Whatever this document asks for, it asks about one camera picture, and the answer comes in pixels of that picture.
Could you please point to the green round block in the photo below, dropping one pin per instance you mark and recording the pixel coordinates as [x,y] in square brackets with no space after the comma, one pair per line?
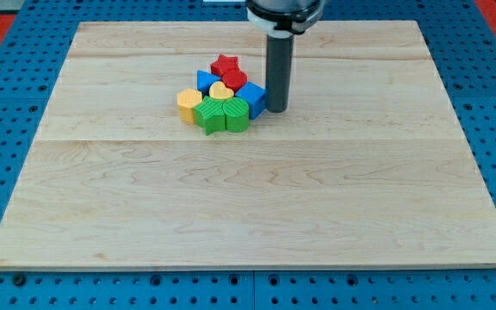
[236,112]

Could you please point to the blue cube block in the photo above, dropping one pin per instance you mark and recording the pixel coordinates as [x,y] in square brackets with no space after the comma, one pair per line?
[254,95]

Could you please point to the yellow heart block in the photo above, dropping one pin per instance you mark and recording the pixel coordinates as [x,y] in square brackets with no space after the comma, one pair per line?
[219,91]

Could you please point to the yellow hexagon block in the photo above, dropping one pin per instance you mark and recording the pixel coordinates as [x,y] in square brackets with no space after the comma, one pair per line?
[186,101]

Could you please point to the red round block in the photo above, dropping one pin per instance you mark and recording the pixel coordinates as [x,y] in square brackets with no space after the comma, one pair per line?
[234,79]

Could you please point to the blue triangle block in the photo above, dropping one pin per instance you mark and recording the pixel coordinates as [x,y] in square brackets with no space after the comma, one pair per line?
[204,81]

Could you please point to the green star block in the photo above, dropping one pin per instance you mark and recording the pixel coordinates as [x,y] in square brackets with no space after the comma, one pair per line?
[209,115]

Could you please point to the light wooden board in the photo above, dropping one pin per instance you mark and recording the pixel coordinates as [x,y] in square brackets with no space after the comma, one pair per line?
[367,169]

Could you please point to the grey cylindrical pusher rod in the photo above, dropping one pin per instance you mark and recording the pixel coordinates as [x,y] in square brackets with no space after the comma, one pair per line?
[279,55]

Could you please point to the red star block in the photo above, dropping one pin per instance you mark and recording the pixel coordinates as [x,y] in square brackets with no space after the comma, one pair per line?
[223,64]

